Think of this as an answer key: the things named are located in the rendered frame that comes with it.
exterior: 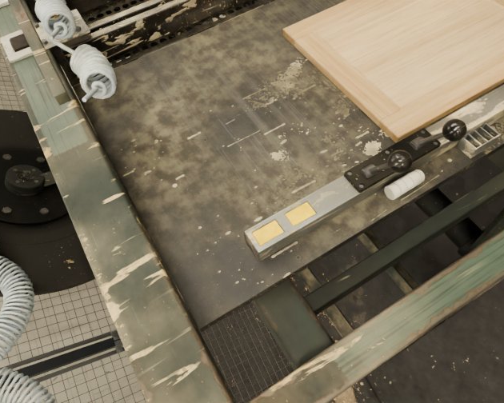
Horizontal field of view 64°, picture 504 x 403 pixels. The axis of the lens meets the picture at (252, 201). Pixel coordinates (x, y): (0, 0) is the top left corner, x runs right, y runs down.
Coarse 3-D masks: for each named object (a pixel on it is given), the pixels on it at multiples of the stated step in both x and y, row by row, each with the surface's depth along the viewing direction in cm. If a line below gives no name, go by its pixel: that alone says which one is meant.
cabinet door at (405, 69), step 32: (352, 0) 108; (384, 0) 107; (416, 0) 107; (448, 0) 106; (480, 0) 105; (288, 32) 103; (320, 32) 103; (352, 32) 102; (384, 32) 101; (416, 32) 100; (448, 32) 100; (480, 32) 99; (320, 64) 96; (352, 64) 96; (384, 64) 95; (416, 64) 94; (448, 64) 94; (480, 64) 93; (352, 96) 91; (384, 96) 90; (416, 96) 89; (448, 96) 88; (384, 128) 86; (416, 128) 85
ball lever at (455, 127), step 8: (456, 120) 67; (448, 128) 67; (456, 128) 66; (464, 128) 66; (432, 136) 73; (440, 136) 71; (448, 136) 68; (456, 136) 67; (416, 144) 77; (424, 144) 78
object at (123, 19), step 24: (168, 0) 105; (192, 0) 105; (216, 0) 108; (240, 0) 112; (96, 24) 101; (120, 24) 100; (144, 24) 102; (168, 24) 106; (48, 48) 92; (72, 48) 97; (120, 48) 104
